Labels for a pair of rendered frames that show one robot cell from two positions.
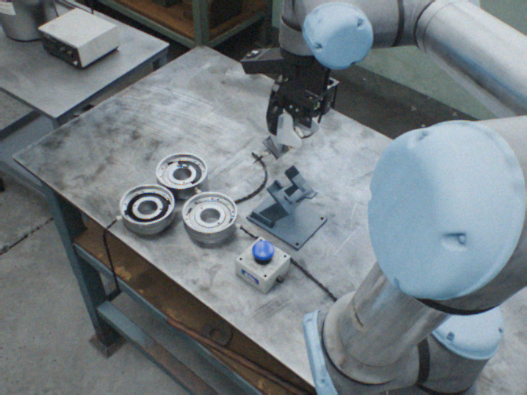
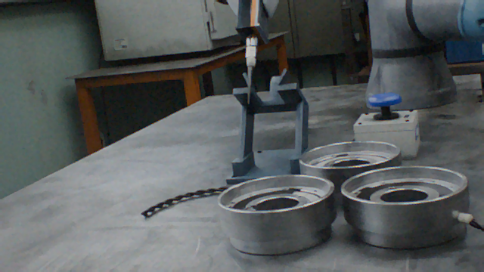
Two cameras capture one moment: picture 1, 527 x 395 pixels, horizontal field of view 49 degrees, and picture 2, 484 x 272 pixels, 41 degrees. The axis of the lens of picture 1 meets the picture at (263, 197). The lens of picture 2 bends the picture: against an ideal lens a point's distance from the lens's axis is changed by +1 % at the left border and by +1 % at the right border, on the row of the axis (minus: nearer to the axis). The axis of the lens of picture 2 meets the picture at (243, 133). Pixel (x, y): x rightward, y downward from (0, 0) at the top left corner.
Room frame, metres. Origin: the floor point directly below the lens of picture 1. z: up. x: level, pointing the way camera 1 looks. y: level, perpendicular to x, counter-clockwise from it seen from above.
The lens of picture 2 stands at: (1.02, 0.69, 1.01)
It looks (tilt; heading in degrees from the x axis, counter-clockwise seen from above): 12 degrees down; 253
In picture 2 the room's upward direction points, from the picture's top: 8 degrees counter-clockwise
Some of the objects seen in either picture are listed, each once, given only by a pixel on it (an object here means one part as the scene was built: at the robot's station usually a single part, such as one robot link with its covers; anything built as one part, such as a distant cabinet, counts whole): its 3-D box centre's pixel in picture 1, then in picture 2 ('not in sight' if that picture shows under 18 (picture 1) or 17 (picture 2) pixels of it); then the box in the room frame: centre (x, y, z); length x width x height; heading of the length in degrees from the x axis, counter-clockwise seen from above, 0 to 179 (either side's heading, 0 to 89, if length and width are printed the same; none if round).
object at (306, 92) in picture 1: (303, 79); not in sight; (0.75, -0.06, 1.14); 0.09 x 0.08 x 0.12; 53
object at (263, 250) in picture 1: (263, 255); (386, 113); (0.62, 0.00, 0.85); 0.04 x 0.04 x 0.05
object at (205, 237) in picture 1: (210, 218); (351, 171); (0.73, 0.10, 0.82); 0.10 x 0.10 x 0.04
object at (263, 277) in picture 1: (264, 266); (388, 132); (0.62, -0.01, 0.82); 0.08 x 0.07 x 0.05; 52
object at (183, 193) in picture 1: (182, 176); (277, 213); (0.84, 0.17, 0.82); 0.10 x 0.10 x 0.04
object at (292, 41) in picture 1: (306, 31); not in sight; (0.75, -0.05, 1.22); 0.08 x 0.08 x 0.05
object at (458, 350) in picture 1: (447, 331); (406, 4); (0.41, -0.26, 0.97); 0.13 x 0.12 x 0.14; 103
